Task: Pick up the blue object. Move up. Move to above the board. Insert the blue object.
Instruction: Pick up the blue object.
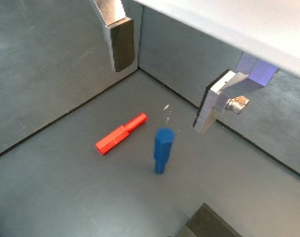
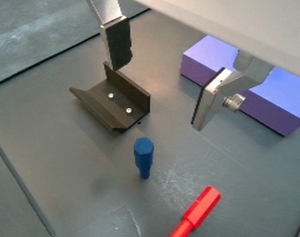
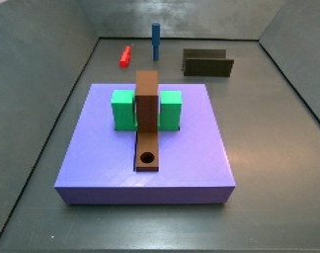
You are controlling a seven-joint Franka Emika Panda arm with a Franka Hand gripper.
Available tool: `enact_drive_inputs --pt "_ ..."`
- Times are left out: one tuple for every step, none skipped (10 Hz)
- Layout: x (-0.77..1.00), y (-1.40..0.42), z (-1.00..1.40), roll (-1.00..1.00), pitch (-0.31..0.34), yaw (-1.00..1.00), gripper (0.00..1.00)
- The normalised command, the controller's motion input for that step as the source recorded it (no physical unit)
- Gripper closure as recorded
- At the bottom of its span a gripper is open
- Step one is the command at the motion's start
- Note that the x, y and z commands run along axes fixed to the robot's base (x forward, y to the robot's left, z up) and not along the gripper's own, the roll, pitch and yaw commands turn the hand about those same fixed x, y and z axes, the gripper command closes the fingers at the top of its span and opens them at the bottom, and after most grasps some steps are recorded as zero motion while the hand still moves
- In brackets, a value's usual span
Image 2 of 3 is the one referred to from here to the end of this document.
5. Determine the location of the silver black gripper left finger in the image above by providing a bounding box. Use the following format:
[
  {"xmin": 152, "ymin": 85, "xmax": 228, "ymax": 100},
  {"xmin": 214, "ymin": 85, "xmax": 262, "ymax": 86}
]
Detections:
[{"xmin": 85, "ymin": 0, "xmax": 132, "ymax": 70}]

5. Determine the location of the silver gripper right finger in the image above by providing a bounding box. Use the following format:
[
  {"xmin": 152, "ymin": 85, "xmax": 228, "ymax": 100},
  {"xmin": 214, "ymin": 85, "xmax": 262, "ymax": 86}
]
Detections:
[{"xmin": 191, "ymin": 50, "xmax": 274, "ymax": 131}]

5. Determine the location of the blue peg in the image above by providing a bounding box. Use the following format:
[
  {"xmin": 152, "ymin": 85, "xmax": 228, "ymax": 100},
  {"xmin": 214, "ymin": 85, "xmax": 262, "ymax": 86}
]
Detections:
[{"xmin": 132, "ymin": 137, "xmax": 154, "ymax": 180}]

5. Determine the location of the purple block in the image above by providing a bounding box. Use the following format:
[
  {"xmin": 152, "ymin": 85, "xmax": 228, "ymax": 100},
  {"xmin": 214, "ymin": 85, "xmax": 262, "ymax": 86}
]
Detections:
[{"xmin": 180, "ymin": 36, "xmax": 300, "ymax": 136}]

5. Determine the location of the red peg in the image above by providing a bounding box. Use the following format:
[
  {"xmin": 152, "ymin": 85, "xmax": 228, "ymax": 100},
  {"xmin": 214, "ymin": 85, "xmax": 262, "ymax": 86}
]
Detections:
[{"xmin": 170, "ymin": 186, "xmax": 220, "ymax": 237}]

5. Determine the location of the black U-shaped bracket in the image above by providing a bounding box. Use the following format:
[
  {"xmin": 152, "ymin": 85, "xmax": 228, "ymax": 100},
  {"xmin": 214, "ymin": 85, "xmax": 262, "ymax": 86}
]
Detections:
[{"xmin": 69, "ymin": 62, "xmax": 150, "ymax": 132}]

